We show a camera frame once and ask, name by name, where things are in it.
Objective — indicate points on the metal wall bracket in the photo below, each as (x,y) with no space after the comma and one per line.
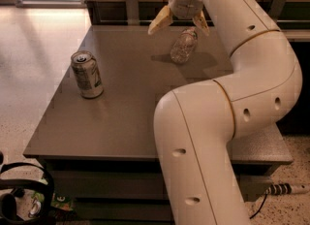
(275,8)
(132,9)

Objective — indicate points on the striped cable connector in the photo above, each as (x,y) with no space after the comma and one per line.
(287,189)

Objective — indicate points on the right metal wall bracket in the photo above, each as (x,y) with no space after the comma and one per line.
(275,8)

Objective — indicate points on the silver soda can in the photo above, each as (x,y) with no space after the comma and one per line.
(87,74)

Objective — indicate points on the left metal wall bracket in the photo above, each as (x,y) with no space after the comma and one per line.
(132,9)

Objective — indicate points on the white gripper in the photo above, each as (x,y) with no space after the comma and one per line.
(185,6)

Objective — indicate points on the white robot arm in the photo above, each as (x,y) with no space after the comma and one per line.
(194,123)

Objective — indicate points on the black headphones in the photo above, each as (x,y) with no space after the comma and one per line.
(17,188)

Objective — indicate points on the grey drawer cabinet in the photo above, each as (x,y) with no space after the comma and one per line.
(102,151)

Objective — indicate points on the green snack bag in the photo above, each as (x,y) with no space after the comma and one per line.
(57,202)

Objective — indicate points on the clear plastic water bottle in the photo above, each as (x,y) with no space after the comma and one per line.
(184,46)

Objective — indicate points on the horizontal metal rail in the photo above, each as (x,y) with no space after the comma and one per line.
(147,21)

